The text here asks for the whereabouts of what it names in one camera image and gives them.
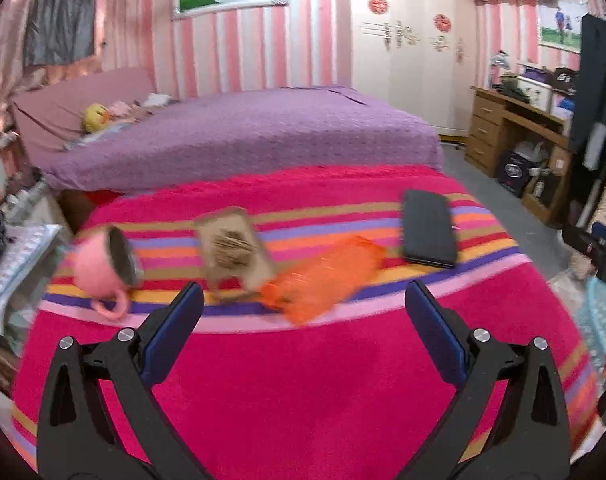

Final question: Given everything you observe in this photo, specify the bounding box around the wooden desk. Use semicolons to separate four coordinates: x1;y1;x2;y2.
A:
464;87;572;226

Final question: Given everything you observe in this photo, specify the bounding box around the striped pink blanket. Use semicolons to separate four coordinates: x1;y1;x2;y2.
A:
10;164;599;480

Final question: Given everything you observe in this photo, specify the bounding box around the purple dotted bedspread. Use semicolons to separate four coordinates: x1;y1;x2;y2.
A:
42;86;443;194

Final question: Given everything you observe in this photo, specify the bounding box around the black box under desk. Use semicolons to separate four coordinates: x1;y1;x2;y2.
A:
496;151;535;198

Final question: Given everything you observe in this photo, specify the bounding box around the light blue plastic basket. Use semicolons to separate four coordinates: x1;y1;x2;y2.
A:
575;276;606;368

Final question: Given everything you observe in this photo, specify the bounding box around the black phone wallet case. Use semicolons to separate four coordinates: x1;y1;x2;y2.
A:
401;190;458;269

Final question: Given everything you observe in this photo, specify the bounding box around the yellow duck plush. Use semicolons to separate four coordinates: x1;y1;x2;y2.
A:
83;103;111;133

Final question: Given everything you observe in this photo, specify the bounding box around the brown paper ball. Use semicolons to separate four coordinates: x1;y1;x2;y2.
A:
212;230;255;270

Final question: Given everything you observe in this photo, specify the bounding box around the pink metal mug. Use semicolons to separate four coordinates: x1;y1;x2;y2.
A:
72;226;144;321

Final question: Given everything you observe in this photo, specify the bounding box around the grey hanging cloth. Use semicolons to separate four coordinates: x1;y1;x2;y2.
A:
23;0;97;67

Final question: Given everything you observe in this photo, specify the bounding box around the tan phone case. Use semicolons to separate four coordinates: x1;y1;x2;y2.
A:
195;206;277;302

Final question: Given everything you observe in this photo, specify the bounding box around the orange plastic bag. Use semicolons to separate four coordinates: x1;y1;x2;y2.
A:
259;235;385;326

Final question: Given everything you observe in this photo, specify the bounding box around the white wardrobe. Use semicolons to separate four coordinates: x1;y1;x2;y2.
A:
351;0;478;136

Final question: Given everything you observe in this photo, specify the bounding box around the dark hanging coat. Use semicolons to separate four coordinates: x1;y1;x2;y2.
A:
567;13;606;154

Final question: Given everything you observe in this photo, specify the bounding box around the pink headboard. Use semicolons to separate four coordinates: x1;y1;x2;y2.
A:
10;67;155;169

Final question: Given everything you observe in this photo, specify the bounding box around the desk lamp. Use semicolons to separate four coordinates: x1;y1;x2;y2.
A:
488;50;511;87

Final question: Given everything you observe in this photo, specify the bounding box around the white storage box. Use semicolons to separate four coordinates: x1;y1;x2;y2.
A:
516;76;552;113

